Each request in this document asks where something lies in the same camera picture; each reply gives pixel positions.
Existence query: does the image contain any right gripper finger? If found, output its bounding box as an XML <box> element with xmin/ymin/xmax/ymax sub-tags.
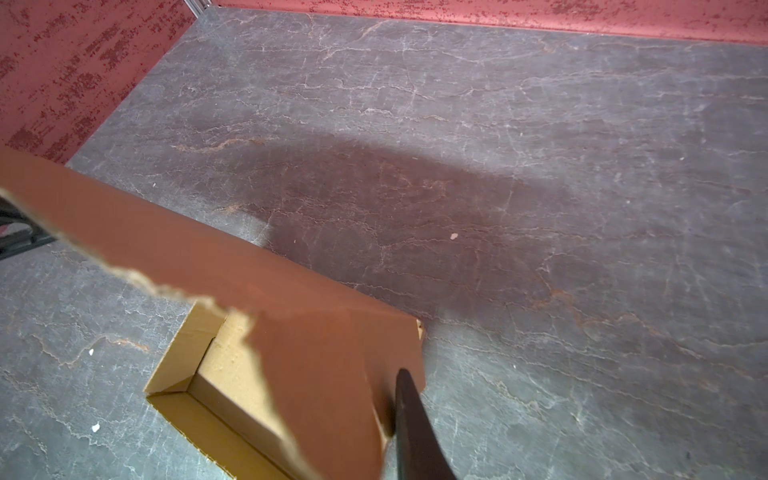
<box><xmin>395</xmin><ymin>368</ymin><xmax>457</xmax><ymax>480</ymax></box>

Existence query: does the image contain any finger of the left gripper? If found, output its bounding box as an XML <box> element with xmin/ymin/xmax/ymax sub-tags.
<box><xmin>1</xmin><ymin>198</ymin><xmax>56</xmax><ymax>260</ymax></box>

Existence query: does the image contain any brown cardboard box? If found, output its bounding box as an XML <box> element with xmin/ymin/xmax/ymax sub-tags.
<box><xmin>1</xmin><ymin>148</ymin><xmax>425</xmax><ymax>479</ymax></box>

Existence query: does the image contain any left aluminium corner post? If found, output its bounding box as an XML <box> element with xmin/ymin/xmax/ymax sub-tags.
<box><xmin>183</xmin><ymin>0</ymin><xmax>212</xmax><ymax>18</ymax></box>

